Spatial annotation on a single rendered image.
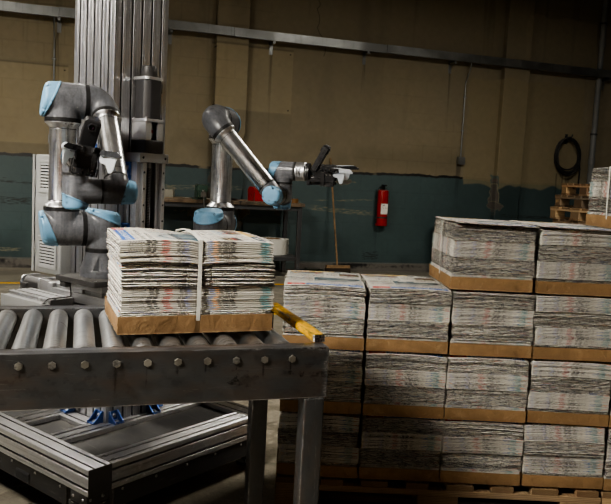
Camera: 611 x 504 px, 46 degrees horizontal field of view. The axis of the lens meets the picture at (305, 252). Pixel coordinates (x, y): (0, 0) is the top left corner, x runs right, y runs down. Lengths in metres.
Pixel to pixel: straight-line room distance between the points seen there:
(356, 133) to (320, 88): 0.75
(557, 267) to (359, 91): 7.23
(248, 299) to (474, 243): 1.01
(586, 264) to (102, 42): 1.89
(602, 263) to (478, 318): 0.46
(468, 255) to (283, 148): 6.86
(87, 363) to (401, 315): 1.25
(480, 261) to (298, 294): 0.63
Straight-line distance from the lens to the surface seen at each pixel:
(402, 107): 9.84
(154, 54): 2.88
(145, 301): 1.71
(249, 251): 1.75
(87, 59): 2.89
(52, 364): 1.59
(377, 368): 2.54
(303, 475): 1.77
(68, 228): 2.49
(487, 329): 2.58
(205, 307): 1.75
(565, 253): 2.62
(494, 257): 2.55
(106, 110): 2.47
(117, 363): 1.60
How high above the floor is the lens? 1.19
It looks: 6 degrees down
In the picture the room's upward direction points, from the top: 3 degrees clockwise
